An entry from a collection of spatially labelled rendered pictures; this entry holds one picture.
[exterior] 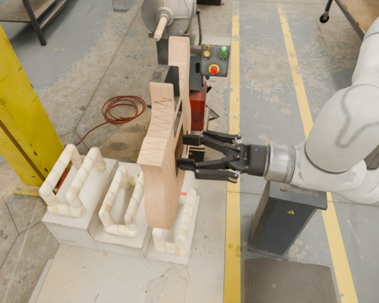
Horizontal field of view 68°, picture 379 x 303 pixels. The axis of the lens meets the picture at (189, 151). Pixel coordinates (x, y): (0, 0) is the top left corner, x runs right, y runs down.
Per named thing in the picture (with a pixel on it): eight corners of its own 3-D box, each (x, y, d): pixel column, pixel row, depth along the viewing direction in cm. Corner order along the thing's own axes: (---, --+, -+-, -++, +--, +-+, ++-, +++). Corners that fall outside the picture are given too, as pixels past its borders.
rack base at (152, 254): (162, 192, 112) (162, 190, 111) (200, 196, 110) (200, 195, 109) (145, 260, 94) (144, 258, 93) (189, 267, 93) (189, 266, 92)
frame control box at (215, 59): (195, 62, 185) (195, 23, 166) (227, 64, 184) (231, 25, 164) (191, 84, 170) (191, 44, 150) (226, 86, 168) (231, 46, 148)
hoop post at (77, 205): (78, 206, 88) (68, 190, 81) (88, 208, 88) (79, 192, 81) (74, 215, 86) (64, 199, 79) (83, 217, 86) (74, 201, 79)
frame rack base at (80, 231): (90, 180, 115) (77, 154, 102) (125, 185, 114) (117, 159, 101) (60, 244, 98) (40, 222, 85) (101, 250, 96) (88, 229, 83)
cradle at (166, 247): (155, 242, 97) (154, 238, 94) (187, 247, 95) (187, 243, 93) (153, 252, 94) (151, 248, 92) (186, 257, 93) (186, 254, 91)
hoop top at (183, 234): (187, 190, 102) (187, 186, 99) (196, 192, 101) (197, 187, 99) (176, 243, 89) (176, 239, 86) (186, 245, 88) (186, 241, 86)
